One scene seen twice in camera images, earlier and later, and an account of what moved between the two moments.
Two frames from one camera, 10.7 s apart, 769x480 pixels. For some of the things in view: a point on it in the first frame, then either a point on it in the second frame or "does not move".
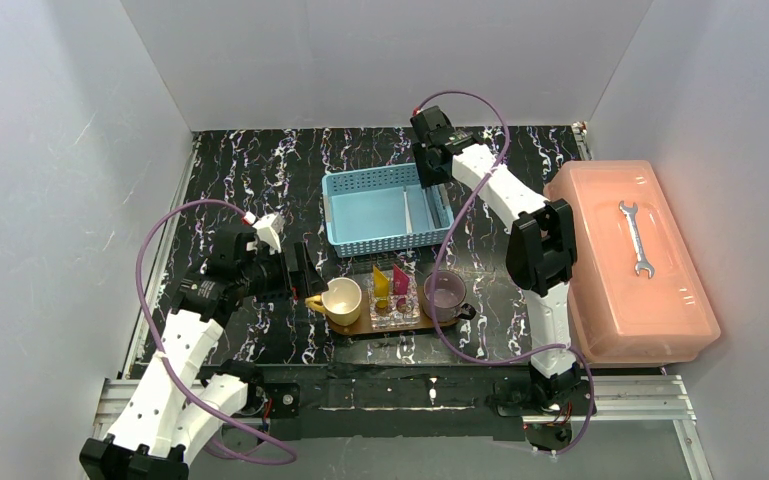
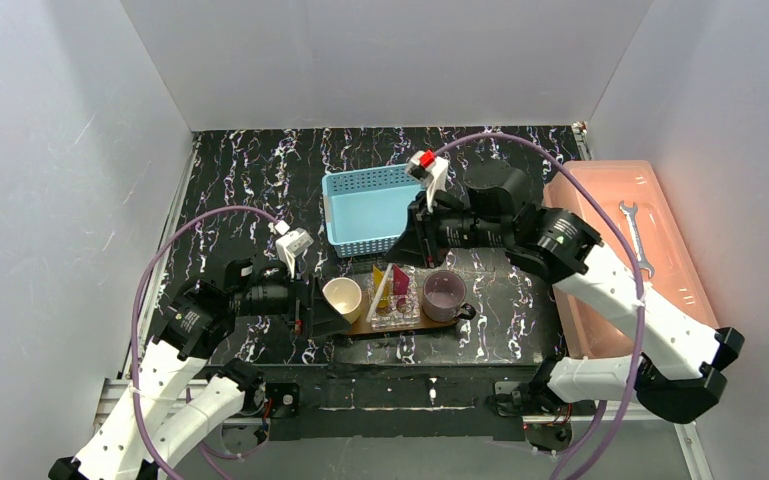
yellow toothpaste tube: (381, 288) does not move
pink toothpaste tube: (400, 287) does not move
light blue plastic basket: (373, 206) does not move
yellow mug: (341, 302) does not move
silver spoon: (409, 226) -> (379, 293)
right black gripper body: (432, 168) -> (430, 236)
